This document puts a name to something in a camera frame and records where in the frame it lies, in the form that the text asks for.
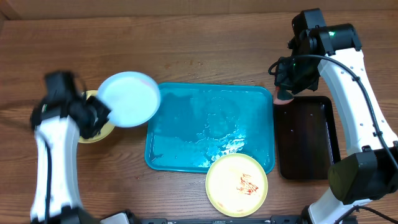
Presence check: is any light blue plate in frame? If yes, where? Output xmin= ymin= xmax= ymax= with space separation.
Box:
xmin=96 ymin=72 xmax=161 ymax=128

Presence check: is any black water tray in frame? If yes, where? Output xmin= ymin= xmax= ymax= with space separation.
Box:
xmin=274 ymin=96 xmax=341 ymax=180

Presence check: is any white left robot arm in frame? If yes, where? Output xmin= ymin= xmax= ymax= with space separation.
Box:
xmin=30 ymin=70 xmax=111 ymax=224

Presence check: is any teal plastic tray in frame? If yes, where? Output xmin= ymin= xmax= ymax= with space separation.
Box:
xmin=144 ymin=83 xmax=275 ymax=173

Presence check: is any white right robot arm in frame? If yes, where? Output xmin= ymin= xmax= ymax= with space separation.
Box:
xmin=269 ymin=9 xmax=397 ymax=223

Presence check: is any yellow plate with red stain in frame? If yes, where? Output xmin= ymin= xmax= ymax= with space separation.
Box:
xmin=77 ymin=90 xmax=116 ymax=144

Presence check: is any pink sponge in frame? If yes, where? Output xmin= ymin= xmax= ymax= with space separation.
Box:
xmin=273 ymin=86 xmax=294 ymax=105

